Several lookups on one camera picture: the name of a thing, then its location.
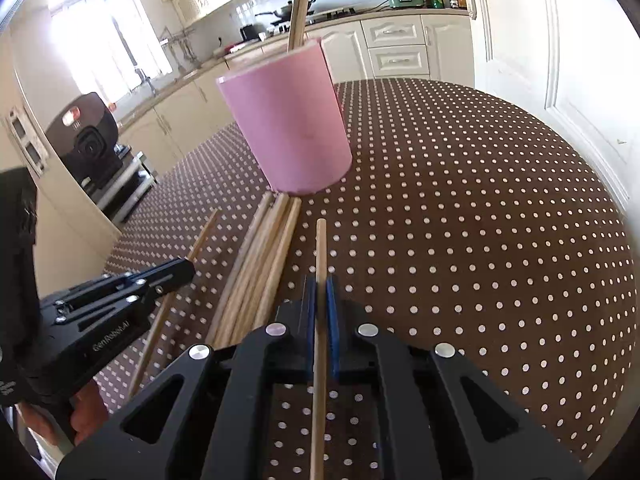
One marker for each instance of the black electric kettle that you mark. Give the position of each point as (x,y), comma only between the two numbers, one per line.
(249,32)

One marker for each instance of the loose chopstick on table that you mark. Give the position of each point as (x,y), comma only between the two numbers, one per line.
(298,20)

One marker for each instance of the person's left hand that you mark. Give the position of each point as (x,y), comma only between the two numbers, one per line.
(89,415)

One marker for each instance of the black wok on stove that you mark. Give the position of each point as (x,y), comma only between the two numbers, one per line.
(284,13)

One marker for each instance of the metal rack shelf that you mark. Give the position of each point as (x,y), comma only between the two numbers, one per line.
(121,195)

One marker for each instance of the kitchen window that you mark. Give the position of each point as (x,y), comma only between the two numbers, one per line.
(109,46)

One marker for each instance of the white panel door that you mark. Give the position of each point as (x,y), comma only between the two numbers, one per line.
(574,64)

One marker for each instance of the black tripod camera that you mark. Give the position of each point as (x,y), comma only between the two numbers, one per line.
(85,137)

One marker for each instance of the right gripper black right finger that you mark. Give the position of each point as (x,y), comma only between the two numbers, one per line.
(438,416)

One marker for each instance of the bundle chopstick three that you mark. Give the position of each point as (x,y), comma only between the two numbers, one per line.
(275,264)

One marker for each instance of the brown polka dot tablecloth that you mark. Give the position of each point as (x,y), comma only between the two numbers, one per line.
(462,219)

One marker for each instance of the pink paper cup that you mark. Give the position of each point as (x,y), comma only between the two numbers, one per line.
(290,124)

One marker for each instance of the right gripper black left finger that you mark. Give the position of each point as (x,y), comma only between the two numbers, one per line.
(206,415)

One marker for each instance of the bundle chopstick two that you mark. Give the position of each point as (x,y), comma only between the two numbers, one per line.
(252,261)

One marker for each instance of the wooden chopstick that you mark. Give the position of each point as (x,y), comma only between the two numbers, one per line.
(316,471)
(163,311)

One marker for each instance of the cream lower kitchen cabinets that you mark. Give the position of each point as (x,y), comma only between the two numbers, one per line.
(427,44)

